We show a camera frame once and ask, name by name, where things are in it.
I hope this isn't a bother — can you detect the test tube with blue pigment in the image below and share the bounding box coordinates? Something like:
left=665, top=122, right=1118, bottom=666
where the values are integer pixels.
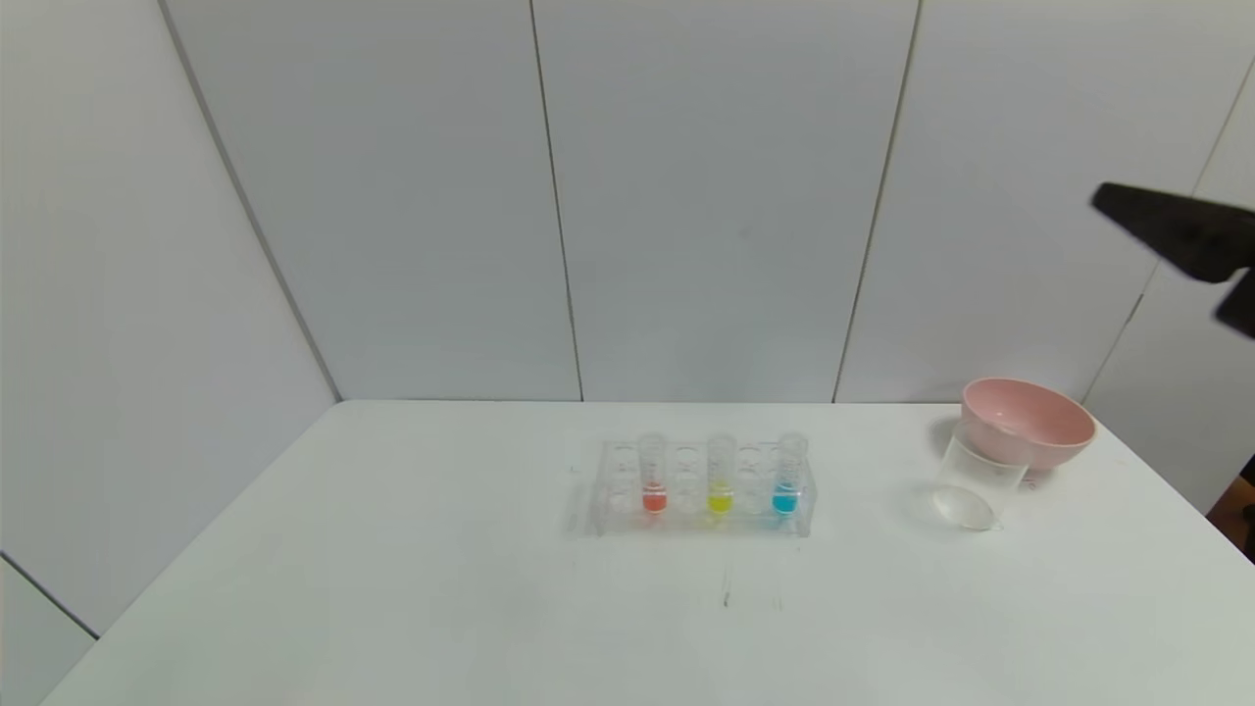
left=772, top=432, right=809, bottom=517

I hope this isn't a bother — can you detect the clear acrylic test tube rack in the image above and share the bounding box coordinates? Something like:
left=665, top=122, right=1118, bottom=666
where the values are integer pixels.
left=588, top=436, right=817, bottom=538

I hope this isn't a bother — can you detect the test tube with red pigment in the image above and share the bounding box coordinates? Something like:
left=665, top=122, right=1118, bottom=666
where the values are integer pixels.
left=637, top=433, right=670, bottom=515

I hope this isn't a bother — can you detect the clear plastic beaker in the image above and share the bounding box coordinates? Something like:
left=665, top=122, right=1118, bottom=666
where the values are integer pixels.
left=931, top=422, right=1030, bottom=532

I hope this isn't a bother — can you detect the test tube with yellow pigment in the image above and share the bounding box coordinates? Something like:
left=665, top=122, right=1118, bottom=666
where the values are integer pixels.
left=706, top=433, right=736, bottom=517

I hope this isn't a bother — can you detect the pink bowl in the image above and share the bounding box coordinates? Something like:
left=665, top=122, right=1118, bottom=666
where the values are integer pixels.
left=961, top=378, right=1097, bottom=470

